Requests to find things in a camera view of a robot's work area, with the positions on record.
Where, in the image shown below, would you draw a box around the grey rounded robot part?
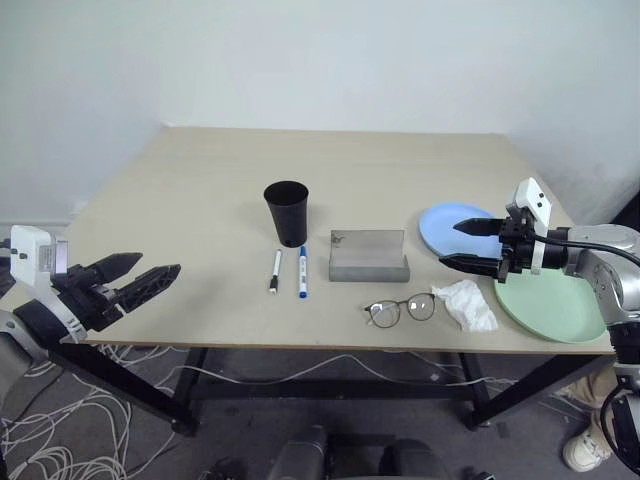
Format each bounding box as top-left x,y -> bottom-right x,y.
271,424 -> 330,480

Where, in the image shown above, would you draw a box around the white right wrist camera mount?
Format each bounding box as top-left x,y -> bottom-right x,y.
503,177 -> 553,277

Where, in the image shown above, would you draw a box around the light blue plate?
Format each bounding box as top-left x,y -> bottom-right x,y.
417,201 -> 507,259

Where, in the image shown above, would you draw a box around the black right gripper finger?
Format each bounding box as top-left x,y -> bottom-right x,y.
438,252 -> 502,278
451,216 -> 505,239

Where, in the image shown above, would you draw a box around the dark panel by wall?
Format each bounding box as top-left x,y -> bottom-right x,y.
610,188 -> 640,227

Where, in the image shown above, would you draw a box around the beige trouser leg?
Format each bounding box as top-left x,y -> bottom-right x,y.
567,368 -> 622,419

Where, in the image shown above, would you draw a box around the white sneaker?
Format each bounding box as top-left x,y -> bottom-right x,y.
561,423 -> 614,474

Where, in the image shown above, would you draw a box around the white marker with black cap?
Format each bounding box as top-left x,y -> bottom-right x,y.
267,248 -> 284,295

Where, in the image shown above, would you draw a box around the black plastic cup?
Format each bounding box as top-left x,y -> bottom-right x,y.
263,180 -> 310,249

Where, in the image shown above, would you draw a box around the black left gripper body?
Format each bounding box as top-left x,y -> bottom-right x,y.
49,263 -> 127,334

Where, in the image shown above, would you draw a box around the tangled white floor cables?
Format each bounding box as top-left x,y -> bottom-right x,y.
0,343 -> 179,480

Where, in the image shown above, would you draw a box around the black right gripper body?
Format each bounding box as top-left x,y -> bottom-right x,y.
496,208 -> 536,285

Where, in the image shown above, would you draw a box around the white tissue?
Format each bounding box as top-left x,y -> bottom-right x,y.
430,278 -> 500,333

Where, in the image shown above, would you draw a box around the white cable under table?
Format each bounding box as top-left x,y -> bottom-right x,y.
172,350 -> 519,390

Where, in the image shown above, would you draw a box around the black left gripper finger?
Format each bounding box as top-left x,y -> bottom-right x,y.
85,251 -> 145,291
117,263 -> 183,316

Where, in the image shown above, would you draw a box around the black metal table frame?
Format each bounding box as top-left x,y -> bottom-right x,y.
47,341 -> 617,435

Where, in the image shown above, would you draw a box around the grey glasses case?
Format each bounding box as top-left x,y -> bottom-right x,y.
327,228 -> 413,284

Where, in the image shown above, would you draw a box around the white marker with blue cap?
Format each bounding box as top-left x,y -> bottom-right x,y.
297,245 -> 311,301

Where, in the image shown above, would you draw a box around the black rounded robot part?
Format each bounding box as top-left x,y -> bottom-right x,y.
378,438 -> 452,480

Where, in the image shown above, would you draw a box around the light green plate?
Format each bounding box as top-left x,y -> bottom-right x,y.
493,268 -> 609,345

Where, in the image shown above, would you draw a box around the thin-rimmed round glasses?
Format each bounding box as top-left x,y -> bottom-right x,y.
361,292 -> 438,331

